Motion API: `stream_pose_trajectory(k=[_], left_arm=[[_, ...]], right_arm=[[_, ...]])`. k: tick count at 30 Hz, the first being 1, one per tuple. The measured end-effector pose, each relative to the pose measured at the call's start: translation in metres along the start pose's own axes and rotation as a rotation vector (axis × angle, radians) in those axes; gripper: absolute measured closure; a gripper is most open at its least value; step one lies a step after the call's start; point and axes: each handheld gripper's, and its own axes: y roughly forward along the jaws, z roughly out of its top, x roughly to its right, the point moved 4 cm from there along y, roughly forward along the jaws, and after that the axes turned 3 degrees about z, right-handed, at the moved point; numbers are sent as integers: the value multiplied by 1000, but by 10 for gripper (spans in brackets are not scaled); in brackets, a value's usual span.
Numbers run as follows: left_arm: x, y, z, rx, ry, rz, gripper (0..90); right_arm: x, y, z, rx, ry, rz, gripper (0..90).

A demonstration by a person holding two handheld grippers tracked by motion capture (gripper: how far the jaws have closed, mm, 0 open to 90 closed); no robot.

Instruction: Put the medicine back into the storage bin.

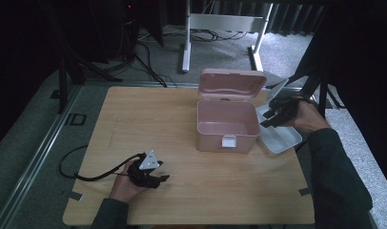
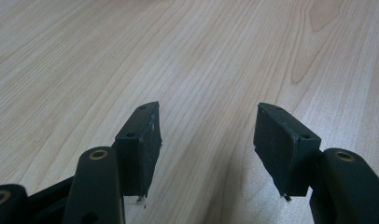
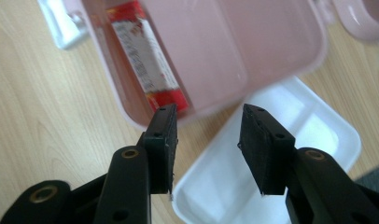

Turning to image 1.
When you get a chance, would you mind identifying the person's left hand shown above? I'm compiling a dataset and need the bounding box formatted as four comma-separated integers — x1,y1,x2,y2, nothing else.
109,160,149,204

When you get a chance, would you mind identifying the person's right hand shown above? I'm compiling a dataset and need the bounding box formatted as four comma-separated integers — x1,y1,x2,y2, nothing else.
288,98,331,134

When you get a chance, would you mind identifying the pink storage box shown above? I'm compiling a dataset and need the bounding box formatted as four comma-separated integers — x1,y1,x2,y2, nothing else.
195,67,268,153

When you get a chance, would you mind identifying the black rectangular tape outline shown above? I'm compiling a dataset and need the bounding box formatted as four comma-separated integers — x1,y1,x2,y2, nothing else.
65,113,87,126

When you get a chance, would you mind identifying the bundle of floor cables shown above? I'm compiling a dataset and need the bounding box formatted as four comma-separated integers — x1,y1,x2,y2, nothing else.
162,28,250,43

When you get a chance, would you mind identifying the white desk frame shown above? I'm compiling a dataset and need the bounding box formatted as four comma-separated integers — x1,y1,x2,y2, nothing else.
181,0,275,74

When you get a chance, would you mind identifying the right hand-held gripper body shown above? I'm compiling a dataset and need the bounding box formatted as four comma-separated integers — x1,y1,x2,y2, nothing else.
264,78,299,128

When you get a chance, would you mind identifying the black floor cable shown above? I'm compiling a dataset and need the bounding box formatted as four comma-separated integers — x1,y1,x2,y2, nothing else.
133,41,178,89

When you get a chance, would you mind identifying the black metal stand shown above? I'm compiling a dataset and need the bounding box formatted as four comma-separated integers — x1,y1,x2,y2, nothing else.
56,56,123,115
266,63,345,119

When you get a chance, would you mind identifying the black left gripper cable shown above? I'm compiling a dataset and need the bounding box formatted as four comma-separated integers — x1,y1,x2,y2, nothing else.
58,145,147,182

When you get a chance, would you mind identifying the white plastic tray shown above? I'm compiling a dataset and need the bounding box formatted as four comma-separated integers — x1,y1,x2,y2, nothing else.
255,104,303,156

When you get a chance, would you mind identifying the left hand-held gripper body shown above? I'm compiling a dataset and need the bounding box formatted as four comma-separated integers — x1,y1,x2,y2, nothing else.
127,150,164,190

